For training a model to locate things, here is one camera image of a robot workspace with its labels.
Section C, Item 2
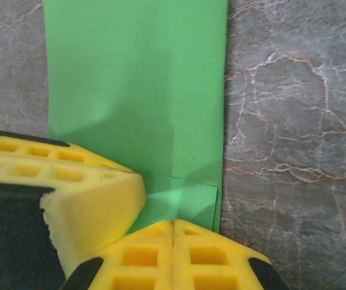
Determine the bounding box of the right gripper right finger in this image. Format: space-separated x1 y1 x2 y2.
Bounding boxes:
173 219 291 290

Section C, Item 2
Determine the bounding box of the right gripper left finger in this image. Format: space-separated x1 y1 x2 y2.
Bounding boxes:
59 219 175 290

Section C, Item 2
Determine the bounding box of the green paper sheet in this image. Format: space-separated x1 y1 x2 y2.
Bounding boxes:
43 0 228 235

